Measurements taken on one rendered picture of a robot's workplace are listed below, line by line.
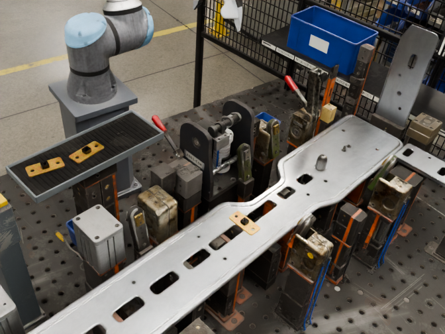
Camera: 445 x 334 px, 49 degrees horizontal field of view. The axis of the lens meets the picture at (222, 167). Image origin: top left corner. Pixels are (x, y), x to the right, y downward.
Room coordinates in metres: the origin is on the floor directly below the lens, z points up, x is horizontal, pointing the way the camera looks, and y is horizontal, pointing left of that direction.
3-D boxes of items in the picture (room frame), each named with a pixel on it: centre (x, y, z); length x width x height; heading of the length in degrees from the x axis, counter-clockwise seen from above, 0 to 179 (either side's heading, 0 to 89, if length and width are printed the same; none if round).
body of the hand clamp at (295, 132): (1.33, -0.25, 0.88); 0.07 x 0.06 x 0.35; 49
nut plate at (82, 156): (0.91, 0.34, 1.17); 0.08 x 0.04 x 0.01; 146
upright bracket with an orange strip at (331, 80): (1.40, -0.33, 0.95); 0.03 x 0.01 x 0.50; 139
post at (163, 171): (0.94, 0.15, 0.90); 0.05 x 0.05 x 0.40; 49
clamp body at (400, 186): (1.04, -0.49, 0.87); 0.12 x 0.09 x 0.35; 49
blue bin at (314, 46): (1.80, -0.37, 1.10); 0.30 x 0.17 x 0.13; 49
